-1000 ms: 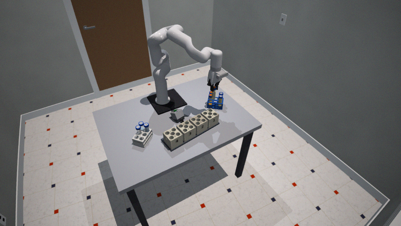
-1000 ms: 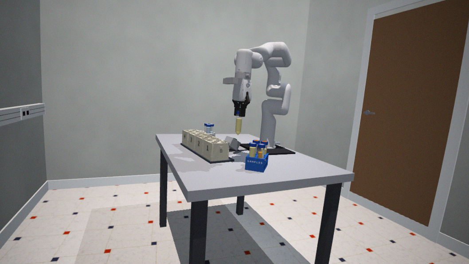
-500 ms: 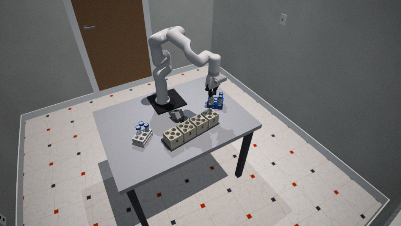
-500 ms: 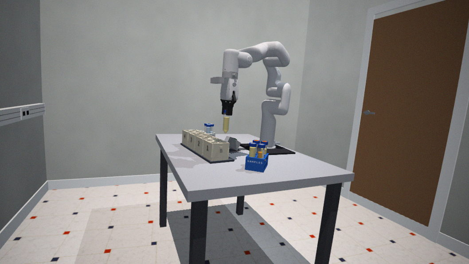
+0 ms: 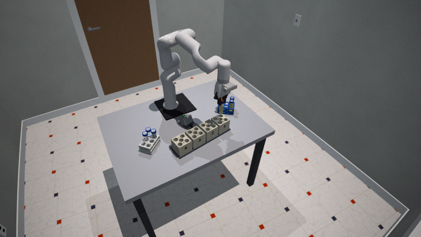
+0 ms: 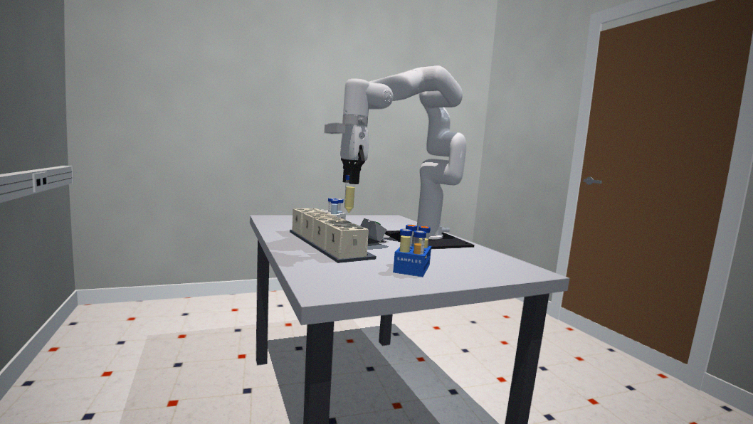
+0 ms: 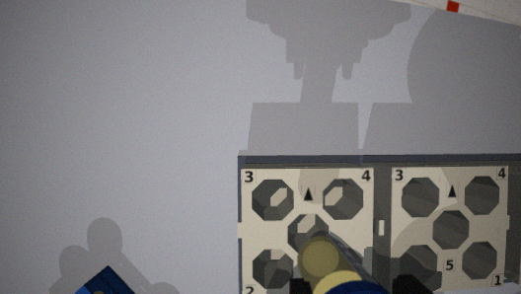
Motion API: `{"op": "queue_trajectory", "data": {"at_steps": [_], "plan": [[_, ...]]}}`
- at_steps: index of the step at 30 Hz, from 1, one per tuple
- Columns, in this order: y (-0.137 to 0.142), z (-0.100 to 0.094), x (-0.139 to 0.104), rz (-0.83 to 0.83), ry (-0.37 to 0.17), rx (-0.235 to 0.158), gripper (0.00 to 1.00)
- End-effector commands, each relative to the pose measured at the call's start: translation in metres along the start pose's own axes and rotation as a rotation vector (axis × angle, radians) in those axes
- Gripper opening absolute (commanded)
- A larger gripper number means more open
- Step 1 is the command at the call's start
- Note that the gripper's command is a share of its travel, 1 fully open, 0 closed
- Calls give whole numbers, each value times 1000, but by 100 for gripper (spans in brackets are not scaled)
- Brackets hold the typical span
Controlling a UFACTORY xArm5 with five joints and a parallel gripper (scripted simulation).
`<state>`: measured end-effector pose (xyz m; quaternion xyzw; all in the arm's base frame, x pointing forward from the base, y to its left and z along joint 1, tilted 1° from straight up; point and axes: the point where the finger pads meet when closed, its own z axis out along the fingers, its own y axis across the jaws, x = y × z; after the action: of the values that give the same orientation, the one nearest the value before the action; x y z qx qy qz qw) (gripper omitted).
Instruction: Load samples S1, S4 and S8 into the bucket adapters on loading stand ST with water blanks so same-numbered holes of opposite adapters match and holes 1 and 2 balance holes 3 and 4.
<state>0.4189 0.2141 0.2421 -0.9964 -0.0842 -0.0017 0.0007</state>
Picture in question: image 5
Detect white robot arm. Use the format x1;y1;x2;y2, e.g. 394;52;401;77
157;29;237;110

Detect blue tube rack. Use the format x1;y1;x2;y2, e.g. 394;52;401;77
217;102;235;115

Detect beige bucket adapter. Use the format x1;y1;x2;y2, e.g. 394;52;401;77
171;133;192;157
199;119;218;141
185;126;205;149
211;114;230;134

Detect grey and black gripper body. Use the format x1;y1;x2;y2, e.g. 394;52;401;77
214;82;229;98

